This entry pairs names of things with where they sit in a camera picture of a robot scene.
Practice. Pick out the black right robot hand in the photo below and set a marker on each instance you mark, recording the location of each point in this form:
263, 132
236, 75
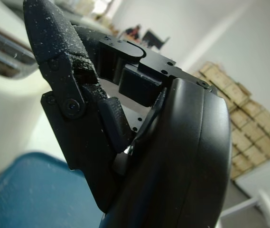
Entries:
184, 154

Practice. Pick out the cream white two-slot toaster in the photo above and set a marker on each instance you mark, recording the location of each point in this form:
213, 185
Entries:
6, 114

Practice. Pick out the blue plastic tray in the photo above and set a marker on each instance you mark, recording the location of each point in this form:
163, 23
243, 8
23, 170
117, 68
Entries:
30, 194

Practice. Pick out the stack of wooden crates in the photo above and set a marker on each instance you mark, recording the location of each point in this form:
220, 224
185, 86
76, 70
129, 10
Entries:
255, 130

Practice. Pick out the black computer monitor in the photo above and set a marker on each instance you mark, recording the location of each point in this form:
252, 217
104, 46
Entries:
155, 39

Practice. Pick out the seated person in black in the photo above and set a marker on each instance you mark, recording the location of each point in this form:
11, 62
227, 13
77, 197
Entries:
133, 32

